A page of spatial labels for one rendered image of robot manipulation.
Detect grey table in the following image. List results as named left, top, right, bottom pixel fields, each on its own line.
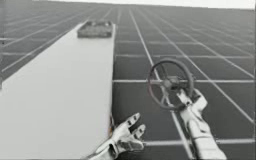
left=0, top=22, right=117, bottom=160

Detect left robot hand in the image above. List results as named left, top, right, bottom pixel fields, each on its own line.
left=111, top=112, right=147, bottom=154

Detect grey mesh tray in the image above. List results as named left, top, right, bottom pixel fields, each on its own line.
left=77, top=20, right=114, bottom=39

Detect dark steering wheel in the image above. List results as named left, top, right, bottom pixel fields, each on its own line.
left=146, top=57, right=196, bottom=112

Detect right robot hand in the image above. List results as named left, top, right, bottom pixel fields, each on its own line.
left=176, top=87, right=209, bottom=117

